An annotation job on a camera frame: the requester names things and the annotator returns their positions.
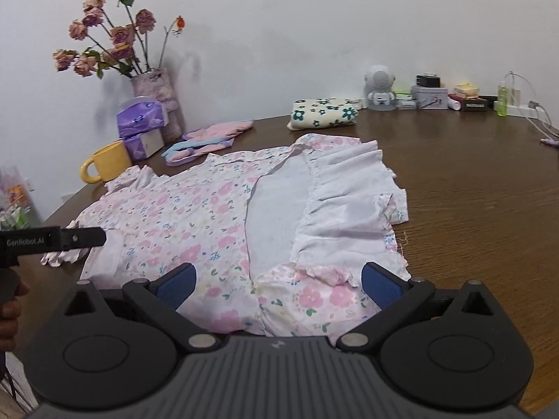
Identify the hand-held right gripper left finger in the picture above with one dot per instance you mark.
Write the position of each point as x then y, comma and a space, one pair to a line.
177, 286

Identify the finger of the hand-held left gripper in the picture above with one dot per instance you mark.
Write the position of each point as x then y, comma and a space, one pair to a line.
83, 238

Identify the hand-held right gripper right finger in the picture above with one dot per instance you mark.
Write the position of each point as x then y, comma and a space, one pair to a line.
380, 286

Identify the pink floral dress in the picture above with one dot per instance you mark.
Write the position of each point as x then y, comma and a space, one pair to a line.
174, 218

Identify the person's left hand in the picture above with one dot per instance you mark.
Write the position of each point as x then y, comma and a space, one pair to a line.
11, 321

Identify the yellow mug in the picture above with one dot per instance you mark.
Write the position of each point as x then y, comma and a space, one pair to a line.
113, 161

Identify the purple white tissue pack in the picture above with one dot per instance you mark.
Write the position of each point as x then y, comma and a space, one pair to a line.
137, 148

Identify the pink blue purple garment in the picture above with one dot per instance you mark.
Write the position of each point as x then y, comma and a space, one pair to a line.
209, 133

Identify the pink fuzzy vase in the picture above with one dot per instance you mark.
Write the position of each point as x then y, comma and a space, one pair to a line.
155, 87

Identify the folded cream floral cloth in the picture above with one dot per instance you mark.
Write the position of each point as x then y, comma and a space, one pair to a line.
321, 113

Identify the clear plastic case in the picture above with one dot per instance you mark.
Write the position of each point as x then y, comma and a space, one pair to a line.
406, 104

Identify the small white adapter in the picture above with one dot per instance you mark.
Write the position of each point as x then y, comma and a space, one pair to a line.
361, 103

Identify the green white small box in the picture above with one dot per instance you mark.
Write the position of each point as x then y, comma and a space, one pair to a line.
402, 95

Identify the dark label box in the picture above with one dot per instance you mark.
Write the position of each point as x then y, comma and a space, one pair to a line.
475, 105

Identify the white robot-shaped speaker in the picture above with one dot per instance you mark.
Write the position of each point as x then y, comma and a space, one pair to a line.
377, 78

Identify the black charger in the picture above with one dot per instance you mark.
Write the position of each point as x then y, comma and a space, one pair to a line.
428, 80

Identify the yellow small box stack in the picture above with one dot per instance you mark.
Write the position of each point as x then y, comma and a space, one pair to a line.
466, 90

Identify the green spray bottle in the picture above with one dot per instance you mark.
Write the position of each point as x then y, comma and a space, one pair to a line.
502, 102

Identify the white power strip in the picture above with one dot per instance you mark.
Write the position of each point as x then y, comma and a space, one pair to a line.
517, 111

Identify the white plug adapter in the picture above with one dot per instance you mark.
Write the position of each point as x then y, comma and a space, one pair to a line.
514, 97

